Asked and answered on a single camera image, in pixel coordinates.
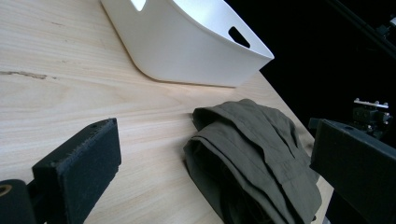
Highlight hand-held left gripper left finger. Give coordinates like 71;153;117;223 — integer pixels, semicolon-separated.
32;118;122;224

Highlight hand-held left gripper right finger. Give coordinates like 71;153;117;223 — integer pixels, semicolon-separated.
309;118;396;224

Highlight olive green pants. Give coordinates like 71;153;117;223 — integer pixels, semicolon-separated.
183;98;323;224

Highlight white plastic storage bin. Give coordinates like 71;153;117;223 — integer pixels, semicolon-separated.
100;0;276;89

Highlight black device with silver bar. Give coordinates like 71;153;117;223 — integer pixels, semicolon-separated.
352;98;394;141

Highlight black metal stand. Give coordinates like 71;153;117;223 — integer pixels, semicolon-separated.
326;0;396;59

